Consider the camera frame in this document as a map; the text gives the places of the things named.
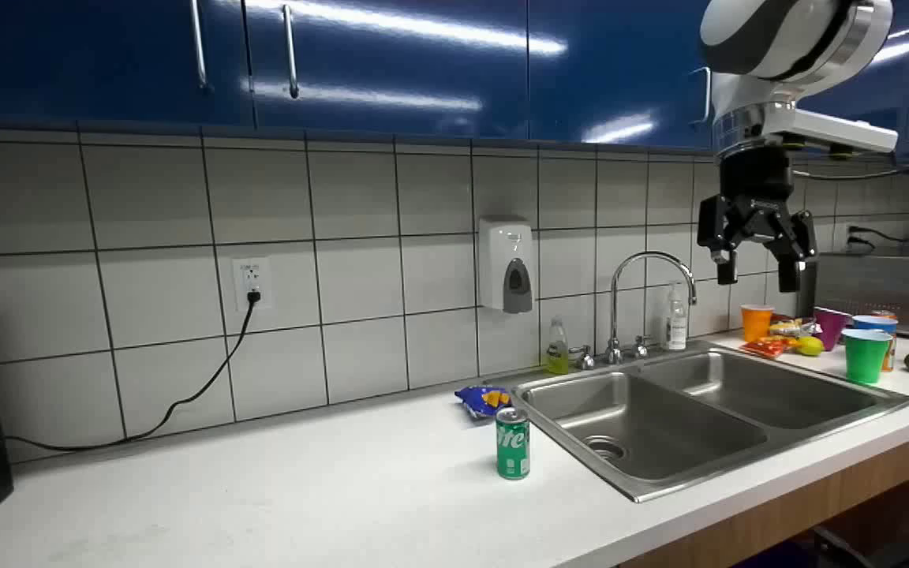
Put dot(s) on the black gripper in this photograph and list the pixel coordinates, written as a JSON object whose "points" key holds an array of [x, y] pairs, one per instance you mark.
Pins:
{"points": [[751, 202]]}

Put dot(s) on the green soda can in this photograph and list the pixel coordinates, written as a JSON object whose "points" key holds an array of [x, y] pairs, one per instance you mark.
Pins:
{"points": [[511, 444]]}

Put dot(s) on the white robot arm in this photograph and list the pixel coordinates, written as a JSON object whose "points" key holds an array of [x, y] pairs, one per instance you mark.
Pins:
{"points": [[764, 57]]}

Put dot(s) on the stainless steel double sink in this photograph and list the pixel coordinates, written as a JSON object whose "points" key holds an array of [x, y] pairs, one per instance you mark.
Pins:
{"points": [[664, 424]]}

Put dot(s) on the orange plastic cup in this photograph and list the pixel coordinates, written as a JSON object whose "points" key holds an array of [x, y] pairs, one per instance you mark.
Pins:
{"points": [[756, 323]]}

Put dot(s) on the orange snack packets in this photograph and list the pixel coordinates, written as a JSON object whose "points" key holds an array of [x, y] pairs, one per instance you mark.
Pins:
{"points": [[781, 338]]}

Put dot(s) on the purple plastic cup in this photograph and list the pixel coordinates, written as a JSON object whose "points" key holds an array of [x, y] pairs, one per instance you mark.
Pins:
{"points": [[831, 323]]}

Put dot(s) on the clear hand soap bottle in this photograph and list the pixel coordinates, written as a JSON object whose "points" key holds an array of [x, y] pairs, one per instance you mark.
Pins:
{"points": [[677, 323]]}

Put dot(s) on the yellow-green fruit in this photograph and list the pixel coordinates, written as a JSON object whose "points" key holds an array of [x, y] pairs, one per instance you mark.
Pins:
{"points": [[809, 346]]}

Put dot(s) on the blue plastic cup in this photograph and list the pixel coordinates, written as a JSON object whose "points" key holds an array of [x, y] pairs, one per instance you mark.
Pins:
{"points": [[875, 323]]}

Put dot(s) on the green plastic cup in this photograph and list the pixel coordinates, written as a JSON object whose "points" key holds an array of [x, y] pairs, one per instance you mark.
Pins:
{"points": [[865, 350]]}

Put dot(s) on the silver microwave oven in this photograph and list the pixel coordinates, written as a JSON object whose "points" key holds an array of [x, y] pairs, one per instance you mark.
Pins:
{"points": [[875, 283]]}

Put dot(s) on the chrome gooseneck faucet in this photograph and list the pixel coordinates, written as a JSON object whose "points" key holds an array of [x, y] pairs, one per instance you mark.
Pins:
{"points": [[632, 331]]}

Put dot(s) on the green dish soap bottle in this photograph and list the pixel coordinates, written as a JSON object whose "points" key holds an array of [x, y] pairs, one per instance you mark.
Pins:
{"points": [[556, 350]]}

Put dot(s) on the blue upper cabinets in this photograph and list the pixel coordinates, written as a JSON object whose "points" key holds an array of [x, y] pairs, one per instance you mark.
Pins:
{"points": [[489, 70]]}

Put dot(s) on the wooden lower cabinet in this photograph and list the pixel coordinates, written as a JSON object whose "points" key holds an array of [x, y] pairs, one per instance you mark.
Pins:
{"points": [[869, 500]]}

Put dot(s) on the blue chip bag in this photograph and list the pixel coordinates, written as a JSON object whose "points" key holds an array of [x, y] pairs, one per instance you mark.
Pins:
{"points": [[484, 401]]}

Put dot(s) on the white wall soap dispenser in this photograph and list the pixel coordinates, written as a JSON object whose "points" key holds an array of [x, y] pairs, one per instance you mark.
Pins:
{"points": [[505, 265]]}

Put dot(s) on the white wall power outlet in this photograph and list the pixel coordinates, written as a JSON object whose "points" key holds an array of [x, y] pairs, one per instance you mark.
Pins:
{"points": [[253, 278]]}

